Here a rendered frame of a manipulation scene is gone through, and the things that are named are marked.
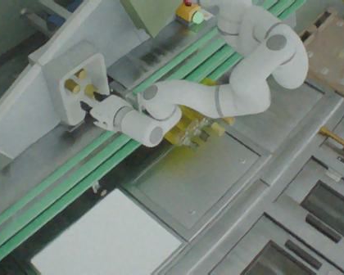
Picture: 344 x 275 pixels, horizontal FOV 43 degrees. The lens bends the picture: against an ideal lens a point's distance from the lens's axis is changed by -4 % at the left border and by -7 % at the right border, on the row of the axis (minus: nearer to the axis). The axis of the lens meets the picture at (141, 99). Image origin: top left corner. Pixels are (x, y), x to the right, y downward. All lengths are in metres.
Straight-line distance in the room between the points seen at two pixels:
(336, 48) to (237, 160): 4.18
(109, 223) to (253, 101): 0.71
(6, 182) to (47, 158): 0.16
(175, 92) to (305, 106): 0.91
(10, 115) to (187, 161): 0.66
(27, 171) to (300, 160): 0.99
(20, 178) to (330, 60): 4.54
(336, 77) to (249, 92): 4.33
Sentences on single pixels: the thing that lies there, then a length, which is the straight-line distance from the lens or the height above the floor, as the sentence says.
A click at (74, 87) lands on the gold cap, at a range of 1.46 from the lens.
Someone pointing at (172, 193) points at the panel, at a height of 1.15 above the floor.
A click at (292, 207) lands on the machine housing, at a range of 1.70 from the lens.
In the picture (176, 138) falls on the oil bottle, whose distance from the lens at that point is 1.57.
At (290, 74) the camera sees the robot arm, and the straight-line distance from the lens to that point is 1.17.
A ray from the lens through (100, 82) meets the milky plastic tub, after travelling 1.53.
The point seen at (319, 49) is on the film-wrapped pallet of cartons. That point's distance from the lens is 5.67.
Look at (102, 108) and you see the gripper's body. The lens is 1.35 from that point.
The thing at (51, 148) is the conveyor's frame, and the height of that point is 0.81.
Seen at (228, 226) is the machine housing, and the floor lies 1.38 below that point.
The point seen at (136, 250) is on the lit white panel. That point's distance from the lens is 1.53.
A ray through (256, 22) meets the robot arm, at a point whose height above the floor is 1.20.
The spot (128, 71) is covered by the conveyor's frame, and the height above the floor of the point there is 0.82.
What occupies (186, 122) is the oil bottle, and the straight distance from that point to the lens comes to 1.61.
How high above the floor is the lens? 1.70
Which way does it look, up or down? 30 degrees down
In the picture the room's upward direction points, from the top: 126 degrees clockwise
